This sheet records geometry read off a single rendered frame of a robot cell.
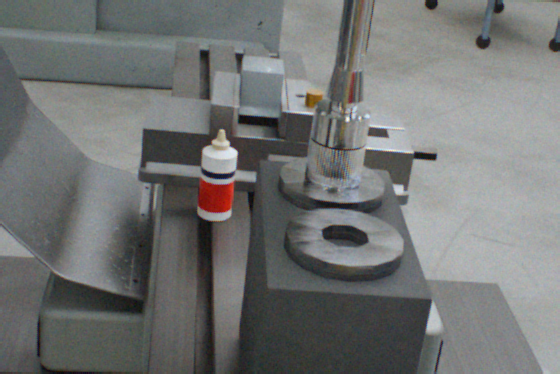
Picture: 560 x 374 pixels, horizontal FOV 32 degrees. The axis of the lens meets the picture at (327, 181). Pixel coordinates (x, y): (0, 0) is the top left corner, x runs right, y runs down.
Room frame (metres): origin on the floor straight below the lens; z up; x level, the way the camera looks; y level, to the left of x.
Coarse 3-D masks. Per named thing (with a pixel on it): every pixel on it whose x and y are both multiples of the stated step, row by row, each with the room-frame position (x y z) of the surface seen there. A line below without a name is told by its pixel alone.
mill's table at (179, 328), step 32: (192, 64) 1.56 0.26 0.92; (224, 64) 1.58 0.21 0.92; (288, 64) 1.64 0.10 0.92; (192, 96) 1.41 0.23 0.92; (192, 192) 1.08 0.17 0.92; (160, 224) 0.98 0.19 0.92; (192, 224) 0.99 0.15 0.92; (224, 224) 1.01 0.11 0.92; (160, 256) 0.91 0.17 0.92; (192, 256) 0.92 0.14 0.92; (224, 256) 0.93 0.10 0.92; (160, 288) 0.85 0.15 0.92; (192, 288) 0.86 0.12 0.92; (224, 288) 0.86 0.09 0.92; (160, 320) 0.79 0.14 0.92; (192, 320) 0.80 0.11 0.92; (224, 320) 0.81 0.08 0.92; (160, 352) 0.74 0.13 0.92; (192, 352) 0.74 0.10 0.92; (224, 352) 0.75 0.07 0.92
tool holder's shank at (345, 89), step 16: (352, 0) 0.73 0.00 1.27; (368, 0) 0.73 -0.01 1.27; (352, 16) 0.73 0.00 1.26; (368, 16) 0.73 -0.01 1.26; (352, 32) 0.73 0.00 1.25; (368, 32) 0.74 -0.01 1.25; (352, 48) 0.73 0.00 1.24; (336, 64) 0.73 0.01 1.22; (352, 64) 0.73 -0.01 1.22; (336, 80) 0.73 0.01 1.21; (352, 80) 0.73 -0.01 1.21; (336, 96) 0.73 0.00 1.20; (352, 96) 0.73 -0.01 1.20
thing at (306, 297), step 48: (288, 192) 0.71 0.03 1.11; (336, 192) 0.71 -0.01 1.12; (384, 192) 0.76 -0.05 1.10; (288, 240) 0.62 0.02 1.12; (336, 240) 0.66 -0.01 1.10; (384, 240) 0.64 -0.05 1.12; (288, 288) 0.58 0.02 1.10; (336, 288) 0.58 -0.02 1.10; (384, 288) 0.59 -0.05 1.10; (240, 336) 0.76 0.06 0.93; (288, 336) 0.58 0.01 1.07; (336, 336) 0.58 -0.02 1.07; (384, 336) 0.59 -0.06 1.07
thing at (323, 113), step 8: (320, 104) 0.74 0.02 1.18; (328, 104) 0.74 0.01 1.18; (360, 104) 0.75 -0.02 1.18; (320, 112) 0.73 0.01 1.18; (328, 112) 0.72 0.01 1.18; (336, 112) 0.73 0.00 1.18; (344, 112) 0.73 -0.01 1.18; (352, 112) 0.73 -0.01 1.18; (360, 112) 0.74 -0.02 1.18; (368, 112) 0.74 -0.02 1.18; (320, 120) 0.72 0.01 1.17; (328, 120) 0.72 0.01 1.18; (336, 120) 0.72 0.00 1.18; (344, 120) 0.72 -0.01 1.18; (352, 120) 0.72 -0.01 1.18; (360, 120) 0.72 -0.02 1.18; (368, 120) 0.73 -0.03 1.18; (336, 128) 0.72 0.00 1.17; (344, 128) 0.72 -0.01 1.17; (352, 128) 0.72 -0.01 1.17; (360, 128) 0.72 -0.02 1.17
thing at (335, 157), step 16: (320, 128) 0.72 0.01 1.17; (368, 128) 0.74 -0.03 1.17; (320, 144) 0.72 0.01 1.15; (336, 144) 0.72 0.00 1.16; (352, 144) 0.72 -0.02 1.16; (320, 160) 0.72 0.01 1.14; (336, 160) 0.72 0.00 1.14; (352, 160) 0.72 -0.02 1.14; (320, 176) 0.72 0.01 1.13; (336, 176) 0.72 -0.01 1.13; (352, 176) 0.72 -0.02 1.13
